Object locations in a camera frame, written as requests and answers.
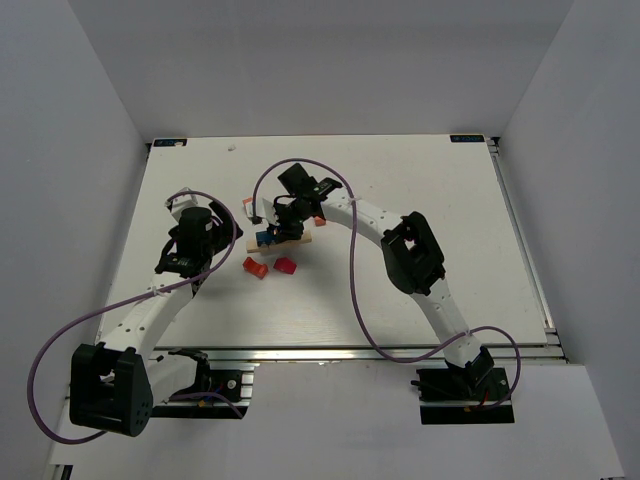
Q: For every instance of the orange arch block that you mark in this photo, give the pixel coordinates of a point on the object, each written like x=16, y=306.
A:
x=255, y=268

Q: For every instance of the natural wood block hotel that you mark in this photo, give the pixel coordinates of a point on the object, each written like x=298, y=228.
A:
x=304, y=239

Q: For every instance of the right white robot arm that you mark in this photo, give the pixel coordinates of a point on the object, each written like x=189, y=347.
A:
x=413, y=260

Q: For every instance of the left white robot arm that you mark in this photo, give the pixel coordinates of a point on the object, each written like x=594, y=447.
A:
x=117, y=382

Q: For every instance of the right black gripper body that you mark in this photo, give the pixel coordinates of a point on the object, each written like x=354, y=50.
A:
x=286, y=228

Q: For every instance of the small natural wood block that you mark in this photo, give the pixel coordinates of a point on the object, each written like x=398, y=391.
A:
x=253, y=247

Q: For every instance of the left blue table label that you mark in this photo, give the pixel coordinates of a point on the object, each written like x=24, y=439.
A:
x=169, y=143

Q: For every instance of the aluminium table rail right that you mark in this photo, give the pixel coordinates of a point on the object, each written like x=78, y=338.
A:
x=493, y=144

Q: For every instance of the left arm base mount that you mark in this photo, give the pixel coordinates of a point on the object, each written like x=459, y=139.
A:
x=186, y=384

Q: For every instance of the right blue table label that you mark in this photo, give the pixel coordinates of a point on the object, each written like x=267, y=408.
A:
x=467, y=138

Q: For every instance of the blue table label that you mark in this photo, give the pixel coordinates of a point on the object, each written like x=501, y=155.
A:
x=467, y=138
x=169, y=143

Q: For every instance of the aluminium table rail front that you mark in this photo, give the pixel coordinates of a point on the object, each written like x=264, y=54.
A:
x=500, y=353

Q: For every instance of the aluminium table rail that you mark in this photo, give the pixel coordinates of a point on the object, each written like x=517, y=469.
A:
x=493, y=144
x=500, y=353

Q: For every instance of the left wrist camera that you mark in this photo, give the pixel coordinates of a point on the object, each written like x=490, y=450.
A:
x=181, y=201

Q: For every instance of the blue wood block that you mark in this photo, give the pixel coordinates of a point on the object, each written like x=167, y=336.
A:
x=265, y=239

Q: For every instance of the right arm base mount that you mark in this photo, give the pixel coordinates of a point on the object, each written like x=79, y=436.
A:
x=444, y=403

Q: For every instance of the red roof block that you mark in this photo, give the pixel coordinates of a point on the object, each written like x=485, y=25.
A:
x=285, y=265

